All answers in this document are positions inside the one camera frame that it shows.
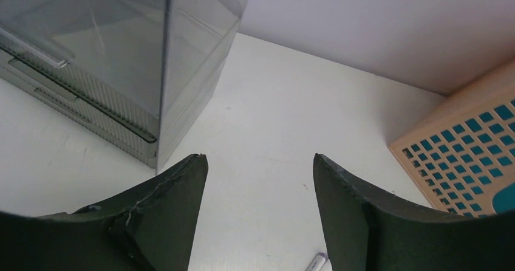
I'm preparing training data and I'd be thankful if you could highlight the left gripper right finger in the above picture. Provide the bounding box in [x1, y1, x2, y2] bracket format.
[313, 154, 514, 270]

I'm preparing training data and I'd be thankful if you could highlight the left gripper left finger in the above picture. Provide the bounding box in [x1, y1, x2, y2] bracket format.
[1, 154, 208, 270]

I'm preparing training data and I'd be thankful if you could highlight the teal folder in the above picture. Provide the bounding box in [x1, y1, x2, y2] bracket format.
[396, 100, 514, 218]

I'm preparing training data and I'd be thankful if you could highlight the purple cap marker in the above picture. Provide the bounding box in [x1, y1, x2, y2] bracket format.
[305, 252, 328, 271]

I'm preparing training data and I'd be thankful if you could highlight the peach plastic file rack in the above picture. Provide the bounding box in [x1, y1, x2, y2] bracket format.
[389, 62, 514, 218]

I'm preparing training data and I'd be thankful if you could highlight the clear grey drawer organizer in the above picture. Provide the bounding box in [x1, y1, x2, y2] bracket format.
[1, 0, 248, 171]

